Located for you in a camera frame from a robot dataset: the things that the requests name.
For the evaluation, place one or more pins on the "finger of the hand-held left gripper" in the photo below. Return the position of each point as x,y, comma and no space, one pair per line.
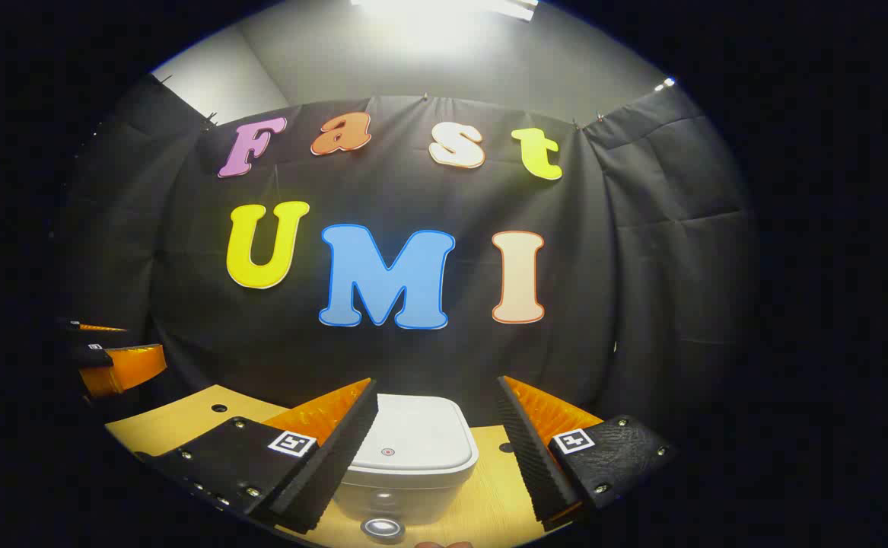
97,328
128,367

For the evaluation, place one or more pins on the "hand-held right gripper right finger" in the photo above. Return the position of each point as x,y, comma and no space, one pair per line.
531,457

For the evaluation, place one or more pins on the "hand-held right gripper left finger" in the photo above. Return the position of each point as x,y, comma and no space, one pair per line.
337,464

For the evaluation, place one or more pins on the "white desktop garbage bin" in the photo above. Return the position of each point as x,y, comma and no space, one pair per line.
421,434

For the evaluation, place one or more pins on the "wooden desktop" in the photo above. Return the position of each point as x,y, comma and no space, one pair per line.
489,502

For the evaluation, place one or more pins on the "black backdrop cloth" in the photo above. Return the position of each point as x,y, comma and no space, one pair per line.
413,358

